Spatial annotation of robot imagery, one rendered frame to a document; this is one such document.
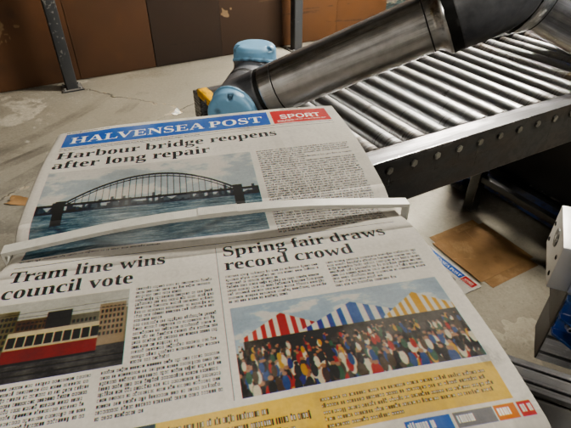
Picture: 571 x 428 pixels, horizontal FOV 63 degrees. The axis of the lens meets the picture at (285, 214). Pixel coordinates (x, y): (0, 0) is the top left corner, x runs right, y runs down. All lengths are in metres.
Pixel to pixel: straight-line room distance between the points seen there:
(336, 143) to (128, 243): 0.21
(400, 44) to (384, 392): 0.49
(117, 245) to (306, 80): 0.42
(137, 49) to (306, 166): 3.63
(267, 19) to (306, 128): 3.89
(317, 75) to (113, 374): 0.51
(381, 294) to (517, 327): 1.56
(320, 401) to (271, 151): 0.25
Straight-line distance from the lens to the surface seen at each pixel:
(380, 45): 0.66
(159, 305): 0.29
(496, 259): 2.08
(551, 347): 1.04
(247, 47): 0.83
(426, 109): 1.23
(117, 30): 3.94
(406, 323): 0.27
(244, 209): 0.33
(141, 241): 0.34
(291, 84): 0.68
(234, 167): 0.40
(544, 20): 0.82
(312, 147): 0.43
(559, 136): 1.42
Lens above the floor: 1.27
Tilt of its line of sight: 36 degrees down
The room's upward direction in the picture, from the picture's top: straight up
